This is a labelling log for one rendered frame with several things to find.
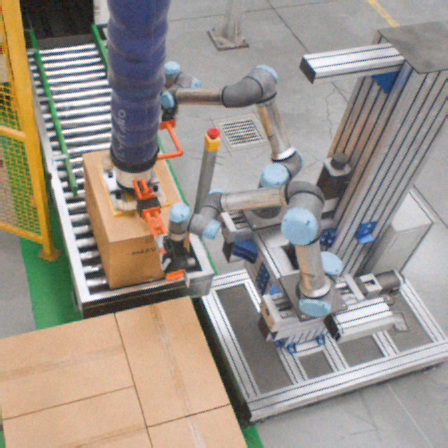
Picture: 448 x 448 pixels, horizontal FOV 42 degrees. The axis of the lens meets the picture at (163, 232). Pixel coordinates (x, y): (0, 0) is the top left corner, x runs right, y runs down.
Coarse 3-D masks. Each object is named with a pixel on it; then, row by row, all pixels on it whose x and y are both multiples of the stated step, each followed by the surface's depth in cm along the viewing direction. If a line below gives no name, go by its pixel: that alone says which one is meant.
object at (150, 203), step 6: (138, 198) 259; (144, 198) 260; (150, 198) 261; (156, 198) 260; (138, 204) 257; (144, 204) 258; (150, 204) 259; (156, 204) 259; (138, 210) 259; (144, 210) 255; (150, 210) 256; (156, 210) 257; (144, 216) 258
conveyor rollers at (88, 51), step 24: (72, 48) 423; (96, 48) 428; (48, 72) 402; (72, 72) 406; (96, 72) 409; (72, 96) 389; (96, 96) 394; (48, 120) 376; (72, 120) 372; (96, 120) 376; (72, 144) 361; (96, 144) 359; (72, 216) 322; (96, 264) 303; (192, 264) 308; (120, 288) 294
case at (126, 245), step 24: (96, 192) 281; (168, 192) 284; (96, 216) 289; (120, 216) 272; (168, 216) 274; (96, 240) 310; (120, 240) 263; (144, 240) 269; (120, 264) 278; (144, 264) 284
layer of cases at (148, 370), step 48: (48, 336) 275; (96, 336) 277; (144, 336) 279; (192, 336) 280; (0, 384) 259; (48, 384) 260; (96, 384) 262; (144, 384) 263; (192, 384) 265; (48, 432) 247; (96, 432) 248; (144, 432) 249; (192, 432) 251; (240, 432) 252
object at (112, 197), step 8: (96, 168) 290; (112, 168) 288; (104, 176) 284; (112, 176) 283; (104, 184) 282; (112, 192) 278; (120, 192) 278; (112, 200) 275; (128, 200) 276; (112, 208) 272
